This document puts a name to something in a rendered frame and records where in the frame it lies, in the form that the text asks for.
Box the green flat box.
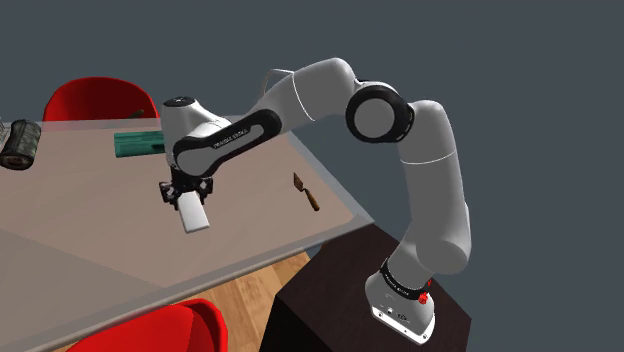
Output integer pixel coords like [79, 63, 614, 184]
[113, 129, 167, 159]

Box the white flat rectangular block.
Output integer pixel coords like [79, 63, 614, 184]
[177, 191, 211, 235]

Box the beige table with grey rim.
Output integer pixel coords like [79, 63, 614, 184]
[0, 114, 376, 352]

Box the dark grey roll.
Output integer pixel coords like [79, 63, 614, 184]
[0, 118, 43, 172]

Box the red chair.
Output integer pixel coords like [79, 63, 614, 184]
[42, 76, 161, 123]
[64, 298, 230, 352]

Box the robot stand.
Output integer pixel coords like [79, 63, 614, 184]
[258, 223, 473, 352]

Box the trowel with brown handle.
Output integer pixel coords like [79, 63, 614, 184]
[292, 171, 322, 213]

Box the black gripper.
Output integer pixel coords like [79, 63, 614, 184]
[158, 166, 215, 211]

